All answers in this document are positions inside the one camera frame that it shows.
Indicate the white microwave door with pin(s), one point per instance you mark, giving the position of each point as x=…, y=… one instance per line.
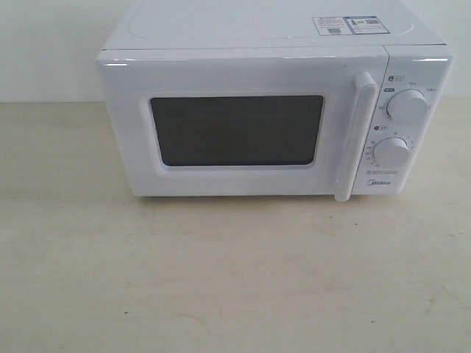
x=242, y=122

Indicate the white microwave oven body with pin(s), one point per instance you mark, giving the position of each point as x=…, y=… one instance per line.
x=418, y=58

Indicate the lower white control knob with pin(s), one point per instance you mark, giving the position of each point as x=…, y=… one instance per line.
x=391, y=152

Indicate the white control knob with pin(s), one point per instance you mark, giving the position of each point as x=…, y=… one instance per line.
x=407, y=106
x=391, y=152

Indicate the upper white control knob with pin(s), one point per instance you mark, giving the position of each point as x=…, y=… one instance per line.
x=407, y=106

